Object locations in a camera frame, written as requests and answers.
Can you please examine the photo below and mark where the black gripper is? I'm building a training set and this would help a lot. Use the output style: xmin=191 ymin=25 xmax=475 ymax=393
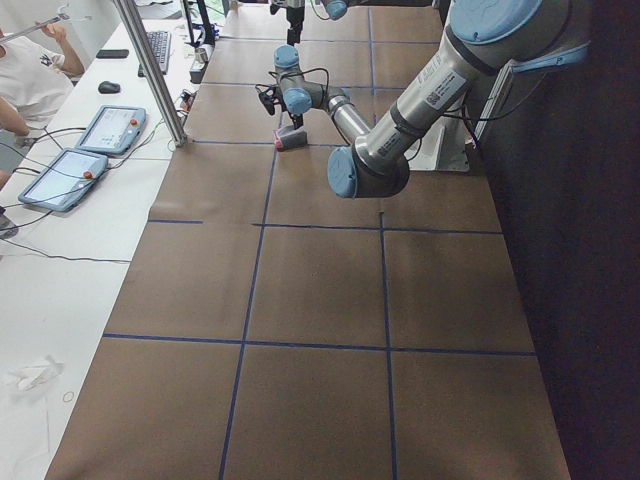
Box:
xmin=254 ymin=84 xmax=304 ymax=130
xmin=270 ymin=0 xmax=305 ymax=46

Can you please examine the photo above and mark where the pink towel white edge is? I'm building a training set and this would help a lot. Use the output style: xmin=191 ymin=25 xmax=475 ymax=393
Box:
xmin=274 ymin=125 xmax=308 ymax=152

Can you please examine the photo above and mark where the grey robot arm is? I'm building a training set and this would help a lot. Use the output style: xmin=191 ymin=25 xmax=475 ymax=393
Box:
xmin=255 ymin=1 xmax=593 ymax=198

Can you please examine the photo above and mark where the steel metal cup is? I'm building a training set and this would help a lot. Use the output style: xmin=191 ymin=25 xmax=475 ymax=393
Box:
xmin=194 ymin=45 xmax=209 ymax=64

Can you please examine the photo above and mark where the black box with label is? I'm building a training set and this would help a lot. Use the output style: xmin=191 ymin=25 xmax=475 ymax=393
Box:
xmin=189 ymin=44 xmax=215 ymax=84

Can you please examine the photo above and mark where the black orange connector box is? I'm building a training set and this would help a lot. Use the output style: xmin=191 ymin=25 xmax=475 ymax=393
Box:
xmin=179 ymin=90 xmax=196 ymax=112

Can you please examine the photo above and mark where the black keyboard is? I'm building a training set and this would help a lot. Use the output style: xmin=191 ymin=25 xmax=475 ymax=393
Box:
xmin=147 ymin=31 xmax=171 ymax=75

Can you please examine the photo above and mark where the far teach pendant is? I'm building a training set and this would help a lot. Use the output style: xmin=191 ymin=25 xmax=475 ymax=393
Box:
xmin=76 ymin=105 xmax=147 ymax=155

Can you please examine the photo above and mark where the teach pendant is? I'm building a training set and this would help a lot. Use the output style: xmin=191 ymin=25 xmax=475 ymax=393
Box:
xmin=18 ymin=148 xmax=108 ymax=212
xmin=76 ymin=105 xmax=147 ymax=155

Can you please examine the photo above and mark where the black computer mouse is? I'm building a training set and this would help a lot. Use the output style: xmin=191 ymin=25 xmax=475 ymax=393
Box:
xmin=98 ymin=81 xmax=121 ymax=95

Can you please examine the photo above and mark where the black smartphone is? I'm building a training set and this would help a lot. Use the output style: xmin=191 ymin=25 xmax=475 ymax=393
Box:
xmin=96 ymin=49 xmax=129 ymax=59

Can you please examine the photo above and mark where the near teach pendant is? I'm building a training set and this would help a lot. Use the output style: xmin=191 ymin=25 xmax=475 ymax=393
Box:
xmin=18 ymin=148 xmax=108 ymax=212

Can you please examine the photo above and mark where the person in white shirt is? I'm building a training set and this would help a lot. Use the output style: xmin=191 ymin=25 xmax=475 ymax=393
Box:
xmin=1 ymin=24 xmax=85 ymax=137

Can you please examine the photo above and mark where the crumpled white paper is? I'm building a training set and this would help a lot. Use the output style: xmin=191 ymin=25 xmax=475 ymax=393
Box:
xmin=1 ymin=355 xmax=65 ymax=393

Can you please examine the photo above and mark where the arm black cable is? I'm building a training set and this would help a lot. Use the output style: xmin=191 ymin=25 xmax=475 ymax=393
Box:
xmin=254 ymin=67 xmax=332 ymax=101

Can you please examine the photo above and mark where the aluminium profile post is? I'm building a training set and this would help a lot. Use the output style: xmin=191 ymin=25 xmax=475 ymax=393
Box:
xmin=114 ymin=0 xmax=187 ymax=147

